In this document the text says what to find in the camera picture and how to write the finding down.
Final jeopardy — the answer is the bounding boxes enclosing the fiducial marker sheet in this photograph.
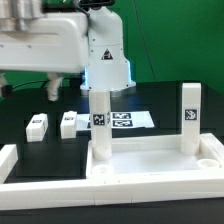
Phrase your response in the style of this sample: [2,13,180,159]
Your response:
[77,111,155,131]

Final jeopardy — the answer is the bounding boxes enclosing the black cable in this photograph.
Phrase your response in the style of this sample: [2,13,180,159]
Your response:
[9,78,51,93]

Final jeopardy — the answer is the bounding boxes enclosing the white front fence rail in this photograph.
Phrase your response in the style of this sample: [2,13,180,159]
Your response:
[0,178,224,211]

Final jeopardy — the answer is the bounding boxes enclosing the white left fence piece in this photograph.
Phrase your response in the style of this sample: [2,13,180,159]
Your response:
[0,144,18,184]

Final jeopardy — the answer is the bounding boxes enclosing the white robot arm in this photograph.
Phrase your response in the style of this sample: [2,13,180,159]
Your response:
[0,0,135,101]

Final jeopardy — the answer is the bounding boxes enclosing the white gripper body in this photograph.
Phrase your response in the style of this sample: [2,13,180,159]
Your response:
[0,13,88,73]

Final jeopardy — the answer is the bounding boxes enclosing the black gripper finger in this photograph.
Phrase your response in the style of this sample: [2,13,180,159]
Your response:
[0,71,12,97]
[47,72,62,102]

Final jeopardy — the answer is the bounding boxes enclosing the white desk top tray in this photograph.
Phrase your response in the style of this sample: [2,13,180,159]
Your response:
[86,133,224,178]

